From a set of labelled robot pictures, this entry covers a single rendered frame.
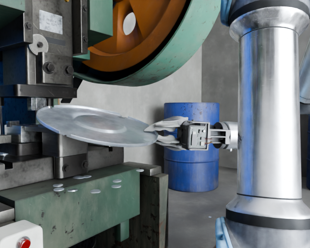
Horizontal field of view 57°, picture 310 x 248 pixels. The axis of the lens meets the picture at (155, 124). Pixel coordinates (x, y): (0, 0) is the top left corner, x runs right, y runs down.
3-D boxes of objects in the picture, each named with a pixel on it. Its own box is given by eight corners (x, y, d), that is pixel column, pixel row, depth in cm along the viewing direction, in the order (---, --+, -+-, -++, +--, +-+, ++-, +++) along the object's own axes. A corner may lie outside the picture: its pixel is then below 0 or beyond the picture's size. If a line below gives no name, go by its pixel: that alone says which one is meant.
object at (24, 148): (79, 147, 90) (79, 137, 90) (17, 156, 74) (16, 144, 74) (49, 143, 99) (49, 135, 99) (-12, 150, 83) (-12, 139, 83)
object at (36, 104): (48, 110, 86) (47, 98, 86) (33, 110, 82) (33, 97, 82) (42, 110, 88) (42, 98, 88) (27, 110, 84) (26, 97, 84)
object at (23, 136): (68, 138, 89) (67, 123, 89) (21, 142, 77) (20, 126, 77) (50, 136, 95) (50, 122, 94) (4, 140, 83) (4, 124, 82)
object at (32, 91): (79, 106, 89) (78, 88, 89) (15, 105, 73) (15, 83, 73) (48, 106, 99) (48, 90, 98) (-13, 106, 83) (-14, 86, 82)
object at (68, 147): (127, 176, 75) (126, 125, 74) (84, 189, 63) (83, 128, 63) (67, 165, 89) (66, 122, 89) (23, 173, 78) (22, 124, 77)
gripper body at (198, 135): (187, 119, 69) (232, 122, 72) (175, 118, 77) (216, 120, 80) (186, 151, 69) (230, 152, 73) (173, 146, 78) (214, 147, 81)
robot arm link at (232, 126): (229, 121, 82) (227, 149, 82) (214, 120, 81) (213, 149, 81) (244, 122, 75) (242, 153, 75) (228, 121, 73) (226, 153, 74)
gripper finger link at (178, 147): (162, 133, 74) (193, 133, 76) (160, 132, 75) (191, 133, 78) (161, 151, 74) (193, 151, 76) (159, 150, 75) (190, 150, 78)
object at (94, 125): (131, 159, 53) (132, 155, 52) (5, 115, 60) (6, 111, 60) (170, 131, 80) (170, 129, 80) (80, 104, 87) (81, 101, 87)
